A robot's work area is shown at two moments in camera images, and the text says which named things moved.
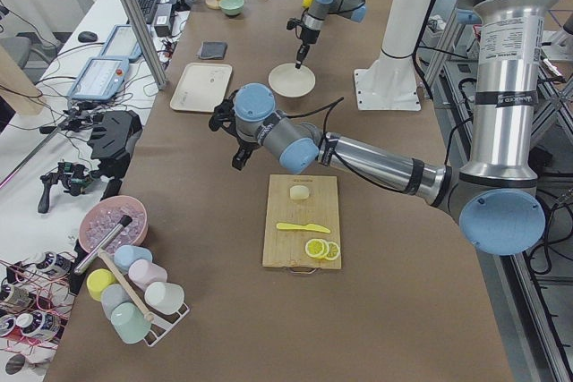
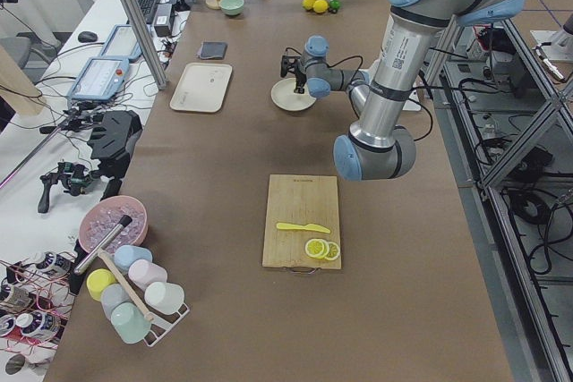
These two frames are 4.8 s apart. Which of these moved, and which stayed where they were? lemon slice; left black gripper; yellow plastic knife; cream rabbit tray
Moved: left black gripper
Stayed: lemon slice; yellow plastic knife; cream rabbit tray
